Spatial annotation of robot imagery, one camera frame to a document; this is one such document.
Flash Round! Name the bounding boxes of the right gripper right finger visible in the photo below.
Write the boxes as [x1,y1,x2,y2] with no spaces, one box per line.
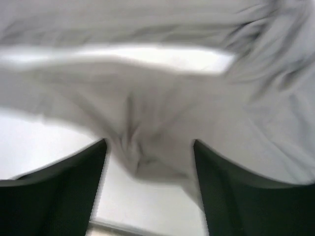
[193,140,315,236]

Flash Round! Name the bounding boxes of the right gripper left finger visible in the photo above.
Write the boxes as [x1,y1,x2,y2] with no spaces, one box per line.
[0,139,107,236]

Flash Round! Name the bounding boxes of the grey trousers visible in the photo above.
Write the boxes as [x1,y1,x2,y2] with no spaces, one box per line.
[0,0,315,202]

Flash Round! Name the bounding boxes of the aluminium front rail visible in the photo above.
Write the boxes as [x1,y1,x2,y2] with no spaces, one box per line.
[86,221,140,236]

